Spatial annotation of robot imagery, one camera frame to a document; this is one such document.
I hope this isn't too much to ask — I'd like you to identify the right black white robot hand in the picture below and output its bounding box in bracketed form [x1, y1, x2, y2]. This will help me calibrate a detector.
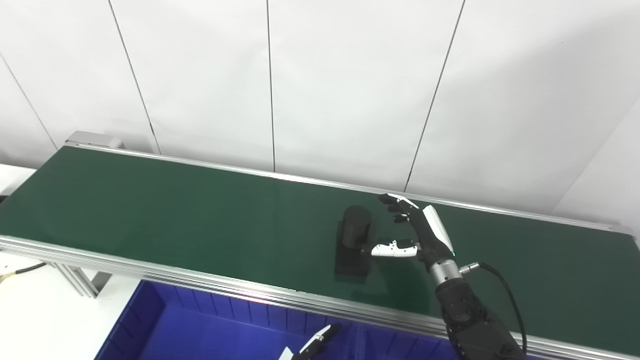
[361, 193, 458, 273]

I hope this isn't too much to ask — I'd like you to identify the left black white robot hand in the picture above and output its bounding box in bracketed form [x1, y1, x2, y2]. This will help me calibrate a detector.
[277, 322, 343, 360]

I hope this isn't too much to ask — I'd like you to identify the black cylinder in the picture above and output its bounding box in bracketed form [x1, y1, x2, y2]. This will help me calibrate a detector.
[334, 205, 373, 281]

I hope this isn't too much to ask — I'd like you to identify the blue plastic bin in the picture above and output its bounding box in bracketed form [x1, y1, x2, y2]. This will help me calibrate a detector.
[350, 327, 461, 360]
[95, 280, 361, 360]

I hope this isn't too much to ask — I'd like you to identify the green conveyor belt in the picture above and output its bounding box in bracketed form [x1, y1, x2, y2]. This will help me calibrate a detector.
[0, 146, 640, 356]
[0, 141, 640, 360]

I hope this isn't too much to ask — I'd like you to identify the aluminium conveyor leg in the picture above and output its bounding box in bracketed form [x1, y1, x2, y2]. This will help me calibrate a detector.
[47, 262, 113, 299]

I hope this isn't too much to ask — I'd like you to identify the grey conveyor end box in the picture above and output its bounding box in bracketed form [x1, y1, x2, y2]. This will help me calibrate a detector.
[65, 131, 124, 150]

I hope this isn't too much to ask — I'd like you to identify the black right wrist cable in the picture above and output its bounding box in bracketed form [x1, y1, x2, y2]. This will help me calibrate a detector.
[459, 261, 528, 358]

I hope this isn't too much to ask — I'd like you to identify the black yellow floor cable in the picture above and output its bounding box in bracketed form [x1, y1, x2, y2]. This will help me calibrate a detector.
[0, 262, 48, 286]

